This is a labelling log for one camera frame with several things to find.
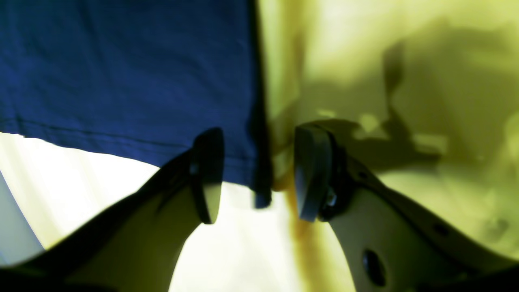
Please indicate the yellow table cloth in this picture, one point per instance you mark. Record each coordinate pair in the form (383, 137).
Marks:
(424, 93)

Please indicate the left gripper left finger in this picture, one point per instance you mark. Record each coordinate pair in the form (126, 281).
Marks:
(133, 245)

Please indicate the dark navy T-shirt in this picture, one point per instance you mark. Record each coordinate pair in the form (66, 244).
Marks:
(137, 79)

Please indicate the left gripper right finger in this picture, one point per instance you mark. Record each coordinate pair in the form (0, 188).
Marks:
(390, 242)

